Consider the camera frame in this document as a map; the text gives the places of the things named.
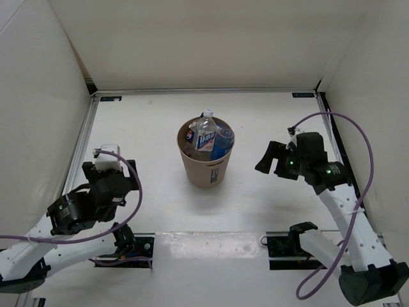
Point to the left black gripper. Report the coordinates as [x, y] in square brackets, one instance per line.
[94, 174]

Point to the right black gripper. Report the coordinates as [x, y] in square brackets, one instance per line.
[274, 150]

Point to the clear bottle blue white label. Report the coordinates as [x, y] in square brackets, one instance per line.
[205, 132]

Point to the small Pepsi bottle black cap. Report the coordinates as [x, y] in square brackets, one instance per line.
[191, 131]

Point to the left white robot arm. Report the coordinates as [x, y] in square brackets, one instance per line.
[76, 227]

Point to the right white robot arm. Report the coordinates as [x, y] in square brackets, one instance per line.
[365, 270]

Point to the brown cylindrical waste bin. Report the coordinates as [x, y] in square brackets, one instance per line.
[202, 174]

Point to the right dark table label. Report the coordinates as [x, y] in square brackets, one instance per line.
[303, 95]

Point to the dark table label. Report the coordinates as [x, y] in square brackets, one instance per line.
[303, 95]
[111, 98]

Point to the left dark table label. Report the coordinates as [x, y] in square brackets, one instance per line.
[111, 98]

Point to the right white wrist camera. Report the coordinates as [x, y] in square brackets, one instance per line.
[293, 133]

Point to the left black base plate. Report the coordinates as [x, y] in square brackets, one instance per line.
[138, 256]

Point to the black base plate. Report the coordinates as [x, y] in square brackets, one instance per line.
[282, 257]
[138, 256]

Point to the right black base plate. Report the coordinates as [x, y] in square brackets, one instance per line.
[282, 257]

